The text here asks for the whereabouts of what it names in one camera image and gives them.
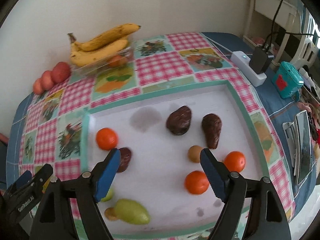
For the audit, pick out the red apple middle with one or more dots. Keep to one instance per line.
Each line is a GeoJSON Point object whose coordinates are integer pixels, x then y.
{"type": "Point", "coordinates": [46, 80]}

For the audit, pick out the large orange tangerine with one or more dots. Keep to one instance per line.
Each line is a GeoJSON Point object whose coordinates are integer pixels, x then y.
{"type": "Point", "coordinates": [106, 139]}

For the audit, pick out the small green guava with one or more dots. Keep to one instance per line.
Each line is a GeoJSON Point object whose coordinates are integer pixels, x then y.
{"type": "Point", "coordinates": [108, 196]}

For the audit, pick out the white power strip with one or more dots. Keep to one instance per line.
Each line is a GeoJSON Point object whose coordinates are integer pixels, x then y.
{"type": "Point", "coordinates": [241, 60]}

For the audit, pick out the white tray teal rim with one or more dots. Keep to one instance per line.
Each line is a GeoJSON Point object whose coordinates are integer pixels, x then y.
{"type": "Point", "coordinates": [159, 164]}

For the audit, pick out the black power adapter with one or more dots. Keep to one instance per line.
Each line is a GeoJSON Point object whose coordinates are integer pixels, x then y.
{"type": "Point", "coordinates": [260, 60]}

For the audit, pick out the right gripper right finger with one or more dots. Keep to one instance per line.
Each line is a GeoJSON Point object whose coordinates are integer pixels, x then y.
{"type": "Point", "coordinates": [266, 217]}

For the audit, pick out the lower yellow banana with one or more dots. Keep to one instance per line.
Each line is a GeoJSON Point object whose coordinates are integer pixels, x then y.
{"type": "Point", "coordinates": [81, 58]}

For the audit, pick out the upper yellow banana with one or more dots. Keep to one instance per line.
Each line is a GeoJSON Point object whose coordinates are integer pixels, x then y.
{"type": "Point", "coordinates": [106, 37]}

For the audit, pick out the teal toy camera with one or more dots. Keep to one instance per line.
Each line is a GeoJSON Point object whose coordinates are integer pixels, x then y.
{"type": "Point", "coordinates": [287, 80]}

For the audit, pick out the small tan longan fruit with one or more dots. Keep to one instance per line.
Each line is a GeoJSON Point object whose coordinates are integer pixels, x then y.
{"type": "Point", "coordinates": [194, 153]}

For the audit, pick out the small orange tangerine lower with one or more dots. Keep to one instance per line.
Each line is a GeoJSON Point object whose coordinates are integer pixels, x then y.
{"type": "Point", "coordinates": [196, 182]}

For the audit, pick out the large green guava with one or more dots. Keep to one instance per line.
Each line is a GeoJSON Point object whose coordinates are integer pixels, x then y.
{"type": "Point", "coordinates": [132, 212]}

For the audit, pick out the red apple far left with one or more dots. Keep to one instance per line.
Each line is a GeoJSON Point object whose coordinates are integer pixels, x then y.
{"type": "Point", "coordinates": [37, 87]}

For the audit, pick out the yellow banana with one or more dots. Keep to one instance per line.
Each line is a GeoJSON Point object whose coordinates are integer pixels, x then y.
{"type": "Point", "coordinates": [81, 58]}
{"type": "Point", "coordinates": [106, 37]}

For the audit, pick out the brown salak in tray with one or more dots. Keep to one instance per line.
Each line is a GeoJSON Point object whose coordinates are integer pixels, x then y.
{"type": "Point", "coordinates": [178, 122]}

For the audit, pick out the small orange tangerine right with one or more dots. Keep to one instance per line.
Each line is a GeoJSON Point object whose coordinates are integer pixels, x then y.
{"type": "Point", "coordinates": [235, 161]}

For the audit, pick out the black smartphone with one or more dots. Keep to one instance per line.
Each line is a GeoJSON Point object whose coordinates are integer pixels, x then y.
{"type": "Point", "coordinates": [303, 146]}

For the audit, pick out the small tan fruit by guava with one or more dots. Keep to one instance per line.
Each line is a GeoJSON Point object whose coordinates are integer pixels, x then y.
{"type": "Point", "coordinates": [110, 214]}

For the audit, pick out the white shelf unit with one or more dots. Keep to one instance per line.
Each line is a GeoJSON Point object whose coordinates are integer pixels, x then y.
{"type": "Point", "coordinates": [295, 19]}

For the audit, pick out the clear plastic fruit container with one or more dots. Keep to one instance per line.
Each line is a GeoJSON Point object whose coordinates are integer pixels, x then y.
{"type": "Point", "coordinates": [105, 61]}

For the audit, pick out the brown salak fruit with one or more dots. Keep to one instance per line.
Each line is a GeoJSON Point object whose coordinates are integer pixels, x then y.
{"type": "Point", "coordinates": [125, 158]}
{"type": "Point", "coordinates": [211, 125]}

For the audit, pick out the small orange tangerine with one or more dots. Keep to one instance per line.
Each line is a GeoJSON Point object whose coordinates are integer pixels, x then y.
{"type": "Point", "coordinates": [235, 161]}
{"type": "Point", "coordinates": [196, 182]}

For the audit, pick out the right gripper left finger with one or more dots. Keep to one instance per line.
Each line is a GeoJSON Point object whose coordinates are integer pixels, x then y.
{"type": "Point", "coordinates": [54, 218]}

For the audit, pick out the red apple near bananas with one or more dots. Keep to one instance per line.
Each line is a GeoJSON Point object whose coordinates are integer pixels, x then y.
{"type": "Point", "coordinates": [61, 72]}

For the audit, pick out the pink checkered fruit tablecloth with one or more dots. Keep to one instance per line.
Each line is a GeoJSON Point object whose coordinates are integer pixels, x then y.
{"type": "Point", "coordinates": [154, 99]}

